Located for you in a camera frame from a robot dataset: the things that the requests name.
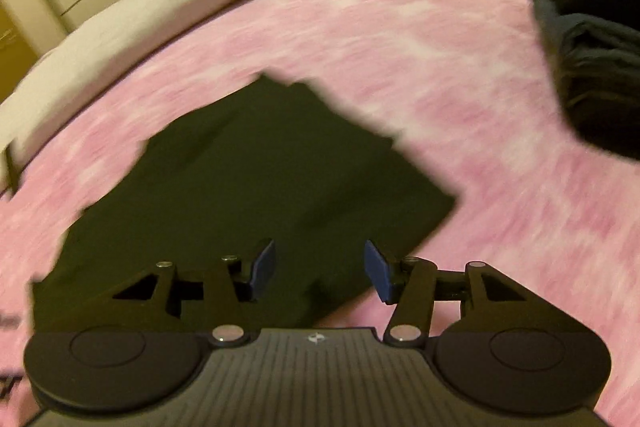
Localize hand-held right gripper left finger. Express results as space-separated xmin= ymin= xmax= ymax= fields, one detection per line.
xmin=70 ymin=238 xmax=277 ymax=347

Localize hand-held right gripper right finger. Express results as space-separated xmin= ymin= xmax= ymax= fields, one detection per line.
xmin=364 ymin=239 xmax=571 ymax=347

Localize dark green long-sleeve shirt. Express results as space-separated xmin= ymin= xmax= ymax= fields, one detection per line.
xmin=31 ymin=74 xmax=466 ymax=333

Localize pink rose blanket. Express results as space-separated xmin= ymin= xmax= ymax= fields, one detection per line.
xmin=0 ymin=0 xmax=640 ymax=427

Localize blue jeans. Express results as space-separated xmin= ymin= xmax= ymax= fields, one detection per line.
xmin=532 ymin=0 xmax=640 ymax=72

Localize wooden door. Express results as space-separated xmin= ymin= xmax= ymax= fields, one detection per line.
xmin=0 ymin=2 xmax=38 ymax=82

